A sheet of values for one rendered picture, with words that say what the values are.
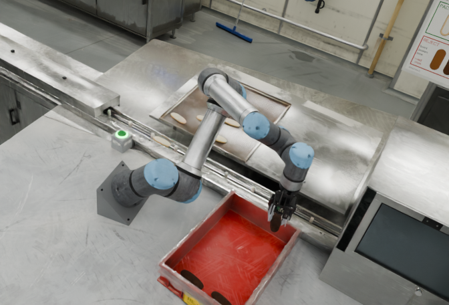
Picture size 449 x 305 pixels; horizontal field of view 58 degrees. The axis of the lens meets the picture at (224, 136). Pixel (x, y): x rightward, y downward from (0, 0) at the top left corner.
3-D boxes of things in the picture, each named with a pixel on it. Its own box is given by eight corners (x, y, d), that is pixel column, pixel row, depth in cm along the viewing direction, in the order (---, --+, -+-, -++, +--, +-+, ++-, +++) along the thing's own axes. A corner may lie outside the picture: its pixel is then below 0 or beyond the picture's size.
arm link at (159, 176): (131, 163, 154) (156, 151, 147) (158, 173, 164) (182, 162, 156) (129, 192, 148) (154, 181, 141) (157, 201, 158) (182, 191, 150)
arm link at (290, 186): (284, 164, 135) (308, 171, 134) (280, 174, 138) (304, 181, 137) (280, 178, 129) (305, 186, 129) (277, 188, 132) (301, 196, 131)
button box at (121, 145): (109, 152, 192) (109, 134, 185) (121, 144, 197) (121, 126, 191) (122, 160, 189) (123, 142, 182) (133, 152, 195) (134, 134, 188)
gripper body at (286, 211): (268, 215, 138) (276, 190, 131) (272, 198, 145) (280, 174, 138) (290, 222, 137) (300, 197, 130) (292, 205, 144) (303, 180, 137)
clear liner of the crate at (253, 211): (152, 280, 138) (154, 263, 132) (228, 202, 173) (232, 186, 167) (233, 342, 126) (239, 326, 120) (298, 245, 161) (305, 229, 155)
